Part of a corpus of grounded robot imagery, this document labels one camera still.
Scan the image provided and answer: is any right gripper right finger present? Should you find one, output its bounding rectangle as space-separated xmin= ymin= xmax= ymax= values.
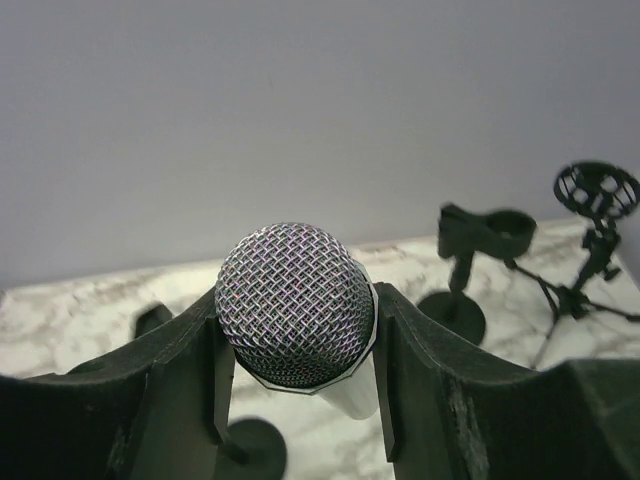
xmin=373 ymin=283 xmax=639 ymax=480

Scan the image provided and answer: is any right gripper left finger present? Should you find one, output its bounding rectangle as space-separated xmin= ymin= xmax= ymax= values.
xmin=1 ymin=291 xmax=234 ymax=479

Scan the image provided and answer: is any grey microphone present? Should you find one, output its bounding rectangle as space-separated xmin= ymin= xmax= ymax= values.
xmin=215 ymin=222 xmax=378 ymax=420

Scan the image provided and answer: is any black tripod shock-mount stand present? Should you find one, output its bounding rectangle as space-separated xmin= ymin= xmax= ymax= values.
xmin=504 ymin=160 xmax=639 ymax=369

